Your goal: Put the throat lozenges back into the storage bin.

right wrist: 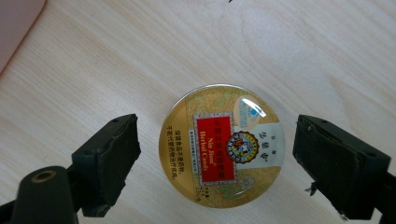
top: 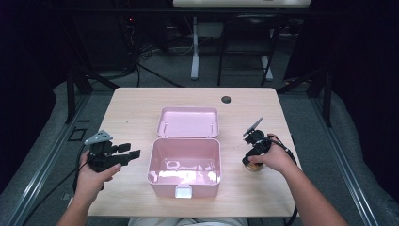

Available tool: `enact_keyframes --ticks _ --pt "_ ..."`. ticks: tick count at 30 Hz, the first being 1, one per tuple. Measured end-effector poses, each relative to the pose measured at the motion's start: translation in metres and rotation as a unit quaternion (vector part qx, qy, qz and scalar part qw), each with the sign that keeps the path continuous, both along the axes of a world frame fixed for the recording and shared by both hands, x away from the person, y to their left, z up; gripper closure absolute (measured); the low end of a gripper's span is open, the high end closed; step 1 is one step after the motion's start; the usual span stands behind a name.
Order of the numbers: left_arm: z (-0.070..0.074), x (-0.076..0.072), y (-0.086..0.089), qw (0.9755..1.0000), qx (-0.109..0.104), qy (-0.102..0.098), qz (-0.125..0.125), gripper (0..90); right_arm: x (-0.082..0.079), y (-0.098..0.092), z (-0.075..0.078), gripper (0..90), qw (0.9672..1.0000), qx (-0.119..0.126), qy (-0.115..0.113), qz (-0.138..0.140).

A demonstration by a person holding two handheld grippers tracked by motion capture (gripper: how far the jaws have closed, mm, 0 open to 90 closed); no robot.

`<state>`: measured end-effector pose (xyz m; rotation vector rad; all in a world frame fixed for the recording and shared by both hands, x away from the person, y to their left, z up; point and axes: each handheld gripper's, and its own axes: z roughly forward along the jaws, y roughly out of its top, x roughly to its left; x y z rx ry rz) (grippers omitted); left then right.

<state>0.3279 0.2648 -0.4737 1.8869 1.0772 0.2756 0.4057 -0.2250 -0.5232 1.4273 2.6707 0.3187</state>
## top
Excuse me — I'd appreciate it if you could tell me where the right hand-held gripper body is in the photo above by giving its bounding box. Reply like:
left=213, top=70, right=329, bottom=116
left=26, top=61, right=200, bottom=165
left=242, top=117, right=275, bottom=159

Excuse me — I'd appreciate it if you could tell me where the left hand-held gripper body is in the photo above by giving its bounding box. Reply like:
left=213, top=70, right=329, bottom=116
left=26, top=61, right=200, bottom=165
left=84, top=129, right=132, bottom=173

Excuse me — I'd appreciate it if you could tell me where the round gold tin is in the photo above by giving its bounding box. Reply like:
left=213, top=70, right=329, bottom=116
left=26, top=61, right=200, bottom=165
left=243, top=161, right=265, bottom=173

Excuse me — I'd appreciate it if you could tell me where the pink storage box with handle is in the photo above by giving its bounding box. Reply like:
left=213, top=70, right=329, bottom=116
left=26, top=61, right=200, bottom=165
left=146, top=106, right=222, bottom=200

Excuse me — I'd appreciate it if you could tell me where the person's right hand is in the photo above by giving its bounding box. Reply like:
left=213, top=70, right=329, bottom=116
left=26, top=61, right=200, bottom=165
left=247, top=133, right=298, bottom=174

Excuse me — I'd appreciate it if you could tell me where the person's left hand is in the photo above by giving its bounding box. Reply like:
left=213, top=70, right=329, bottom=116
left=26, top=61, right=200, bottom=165
left=74, top=150, right=123, bottom=202

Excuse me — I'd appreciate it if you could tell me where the black metal stand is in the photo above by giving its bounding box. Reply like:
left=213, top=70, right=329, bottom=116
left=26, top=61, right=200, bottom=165
left=277, top=65, right=334, bottom=128
left=60, top=22, right=120, bottom=124

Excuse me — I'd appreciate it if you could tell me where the white desk leg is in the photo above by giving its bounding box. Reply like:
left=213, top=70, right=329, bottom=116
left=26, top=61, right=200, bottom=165
left=190, top=16, right=201, bottom=81
left=261, top=56, right=274, bottom=82

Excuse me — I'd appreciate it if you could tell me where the dark curtain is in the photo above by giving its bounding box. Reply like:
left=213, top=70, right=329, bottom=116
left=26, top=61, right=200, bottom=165
left=328, top=0, right=399, bottom=202
left=0, top=0, right=69, bottom=193

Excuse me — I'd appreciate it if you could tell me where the dark cabinet with red light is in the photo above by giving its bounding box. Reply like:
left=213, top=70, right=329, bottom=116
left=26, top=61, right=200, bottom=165
left=74, top=11, right=136, bottom=72

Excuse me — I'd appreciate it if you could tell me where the black chair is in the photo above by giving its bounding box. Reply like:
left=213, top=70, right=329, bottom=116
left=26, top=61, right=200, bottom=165
left=216, top=13, right=282, bottom=88

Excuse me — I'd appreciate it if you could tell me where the right hand-held gripper cable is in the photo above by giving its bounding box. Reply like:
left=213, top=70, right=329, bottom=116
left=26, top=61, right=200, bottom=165
left=266, top=137, right=299, bottom=226

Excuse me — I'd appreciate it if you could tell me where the grey metal floor rail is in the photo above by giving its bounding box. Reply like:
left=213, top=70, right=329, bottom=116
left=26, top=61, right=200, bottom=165
left=310, top=93, right=381, bottom=226
left=5, top=93, right=92, bottom=226

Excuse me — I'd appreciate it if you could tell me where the black floor cable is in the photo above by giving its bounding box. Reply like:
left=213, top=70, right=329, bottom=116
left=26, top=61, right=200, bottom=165
left=136, top=61, right=184, bottom=89

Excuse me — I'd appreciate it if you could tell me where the bundle of tangled cables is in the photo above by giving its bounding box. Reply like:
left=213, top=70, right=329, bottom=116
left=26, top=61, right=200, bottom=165
left=119, top=15, right=168, bottom=74

